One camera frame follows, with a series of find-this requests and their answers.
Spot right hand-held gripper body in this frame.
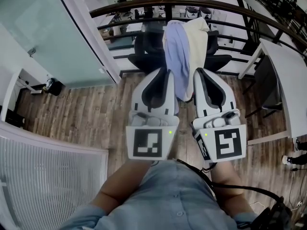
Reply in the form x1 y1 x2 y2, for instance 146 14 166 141
190 108 247 163

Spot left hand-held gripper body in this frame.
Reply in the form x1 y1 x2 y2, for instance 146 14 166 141
126 111 180 161

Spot black office chair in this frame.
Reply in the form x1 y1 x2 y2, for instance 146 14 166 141
127 29 233 76

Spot lavender clothes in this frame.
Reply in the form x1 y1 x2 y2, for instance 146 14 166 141
163 20 192 102

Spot cream towel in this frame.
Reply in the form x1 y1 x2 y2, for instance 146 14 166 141
183 16 210 102

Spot person's left forearm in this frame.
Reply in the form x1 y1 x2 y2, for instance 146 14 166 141
90 160 154 216

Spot person's right forearm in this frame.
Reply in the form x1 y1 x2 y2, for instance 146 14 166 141
210 161 255 217

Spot person's light blue shirt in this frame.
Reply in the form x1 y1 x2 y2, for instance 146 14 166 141
57 160 259 230

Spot white table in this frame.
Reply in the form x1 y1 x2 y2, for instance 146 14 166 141
238 37 307 146

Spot black trash bin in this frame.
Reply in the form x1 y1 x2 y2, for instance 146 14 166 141
42 77 65 97

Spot black bag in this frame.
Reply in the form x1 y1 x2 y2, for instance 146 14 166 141
251 196 294 230

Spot black railing with wooden handrail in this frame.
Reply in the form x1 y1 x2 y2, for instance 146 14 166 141
89 0 307 76

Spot frosted glass door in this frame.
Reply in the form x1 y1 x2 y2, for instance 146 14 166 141
0 0 117 90

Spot white desk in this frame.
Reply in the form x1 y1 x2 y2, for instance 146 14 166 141
0 67 24 122

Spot black cable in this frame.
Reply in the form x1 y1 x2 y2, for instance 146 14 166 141
176 158 284 201

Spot white floor cable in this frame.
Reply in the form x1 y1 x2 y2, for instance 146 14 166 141
249 182 304 210

